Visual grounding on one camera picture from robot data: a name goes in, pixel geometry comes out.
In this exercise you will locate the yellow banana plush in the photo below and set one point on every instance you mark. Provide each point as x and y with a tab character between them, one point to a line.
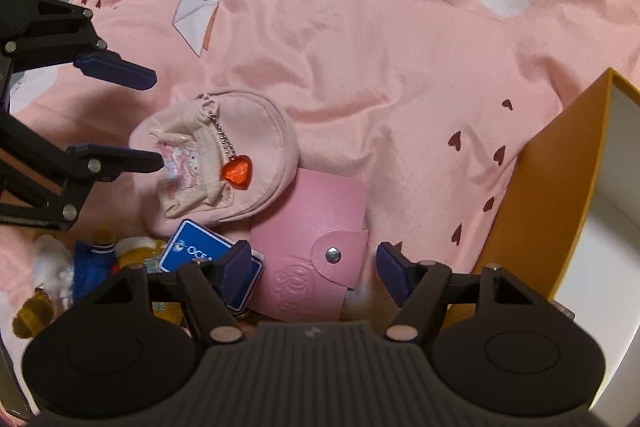
142	252

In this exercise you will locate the orange cardboard box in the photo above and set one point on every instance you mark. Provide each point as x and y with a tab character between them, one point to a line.
545	187

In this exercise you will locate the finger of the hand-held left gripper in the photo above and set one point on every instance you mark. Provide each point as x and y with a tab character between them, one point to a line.
117	69
125	159

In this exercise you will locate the pink fabric pouch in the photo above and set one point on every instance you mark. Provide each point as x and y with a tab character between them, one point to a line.
260	132

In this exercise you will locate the duck plush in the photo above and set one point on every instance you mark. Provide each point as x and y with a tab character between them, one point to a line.
92	262

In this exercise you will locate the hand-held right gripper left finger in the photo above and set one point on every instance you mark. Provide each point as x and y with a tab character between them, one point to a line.
235	264

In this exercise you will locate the blue card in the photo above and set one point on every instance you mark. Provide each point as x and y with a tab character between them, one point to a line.
192	247

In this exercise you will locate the pink snap card wallet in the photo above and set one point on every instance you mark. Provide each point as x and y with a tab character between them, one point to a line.
310	207

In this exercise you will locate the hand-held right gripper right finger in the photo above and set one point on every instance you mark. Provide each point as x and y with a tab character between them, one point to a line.
392	267

